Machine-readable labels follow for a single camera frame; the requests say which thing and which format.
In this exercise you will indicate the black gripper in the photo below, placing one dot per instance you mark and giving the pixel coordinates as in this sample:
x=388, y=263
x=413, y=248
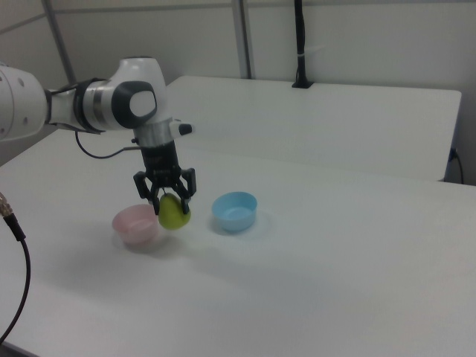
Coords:
x=161, y=163

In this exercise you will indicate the green pear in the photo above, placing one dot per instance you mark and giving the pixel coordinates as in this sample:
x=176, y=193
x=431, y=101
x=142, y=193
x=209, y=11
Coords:
x=173, y=215

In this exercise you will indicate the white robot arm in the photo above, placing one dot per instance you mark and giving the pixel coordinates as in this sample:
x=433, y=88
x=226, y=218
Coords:
x=111, y=100

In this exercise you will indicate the pink plastic bowl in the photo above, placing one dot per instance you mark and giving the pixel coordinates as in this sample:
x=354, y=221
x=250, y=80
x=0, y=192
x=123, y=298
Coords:
x=135, y=228

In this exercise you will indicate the blue plastic bowl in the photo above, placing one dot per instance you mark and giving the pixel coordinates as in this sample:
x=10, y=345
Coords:
x=234, y=212

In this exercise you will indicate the black pole with white band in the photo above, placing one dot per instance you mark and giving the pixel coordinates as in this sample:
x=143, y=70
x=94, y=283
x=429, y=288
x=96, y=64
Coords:
x=300, y=48

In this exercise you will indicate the grey metal partition post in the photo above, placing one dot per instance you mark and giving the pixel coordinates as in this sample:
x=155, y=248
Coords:
x=59, y=41
x=243, y=37

